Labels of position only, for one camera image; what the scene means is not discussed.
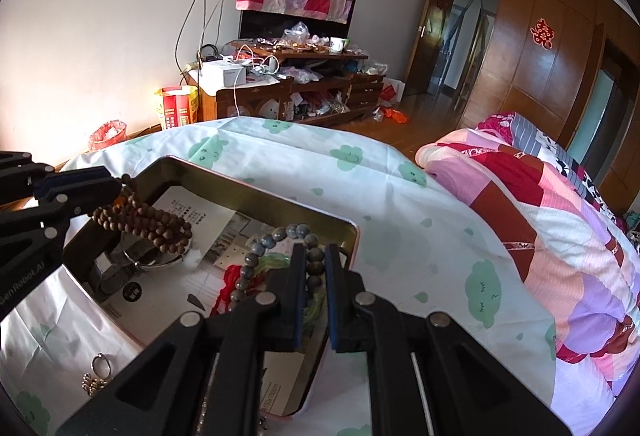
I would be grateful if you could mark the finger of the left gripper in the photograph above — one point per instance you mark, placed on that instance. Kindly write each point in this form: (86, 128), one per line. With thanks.
(60, 198)
(20, 176)

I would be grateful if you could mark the white mug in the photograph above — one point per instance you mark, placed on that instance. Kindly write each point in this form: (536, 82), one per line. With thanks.
(337, 45)

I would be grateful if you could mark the black television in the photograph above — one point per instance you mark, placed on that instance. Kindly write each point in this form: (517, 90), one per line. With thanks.
(258, 24)

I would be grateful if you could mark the red double happiness decal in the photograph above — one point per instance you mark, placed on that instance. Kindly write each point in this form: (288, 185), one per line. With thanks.
(542, 34)

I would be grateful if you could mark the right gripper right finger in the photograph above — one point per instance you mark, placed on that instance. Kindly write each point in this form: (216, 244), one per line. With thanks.
(427, 375)

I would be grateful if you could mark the pink patchwork quilt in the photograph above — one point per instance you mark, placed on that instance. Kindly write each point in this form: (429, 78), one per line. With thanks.
(566, 245)

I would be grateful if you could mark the cloud print white tablecloth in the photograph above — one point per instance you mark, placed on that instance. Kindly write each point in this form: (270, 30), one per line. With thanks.
(419, 247)

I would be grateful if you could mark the wooden TV cabinet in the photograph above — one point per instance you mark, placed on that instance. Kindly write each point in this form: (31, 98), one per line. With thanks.
(293, 84)

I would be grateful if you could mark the printed paper sheet in tin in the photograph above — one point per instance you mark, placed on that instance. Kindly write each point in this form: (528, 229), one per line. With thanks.
(149, 303)

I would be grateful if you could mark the white box on cabinet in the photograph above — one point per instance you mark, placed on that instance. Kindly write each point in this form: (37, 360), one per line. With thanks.
(221, 74)

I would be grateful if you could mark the wooden door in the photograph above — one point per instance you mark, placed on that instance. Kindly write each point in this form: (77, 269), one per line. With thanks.
(429, 40)

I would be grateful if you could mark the red yellow carton box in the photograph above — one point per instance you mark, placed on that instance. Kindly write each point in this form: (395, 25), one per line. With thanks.
(177, 105)

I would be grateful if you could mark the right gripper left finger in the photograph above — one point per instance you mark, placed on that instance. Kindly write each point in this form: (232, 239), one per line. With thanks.
(202, 376)

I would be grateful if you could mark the orange object on floor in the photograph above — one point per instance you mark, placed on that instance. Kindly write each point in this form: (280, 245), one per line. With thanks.
(395, 115)

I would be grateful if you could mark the pink Genji tin box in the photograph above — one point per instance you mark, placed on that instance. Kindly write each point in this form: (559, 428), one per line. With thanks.
(185, 235)

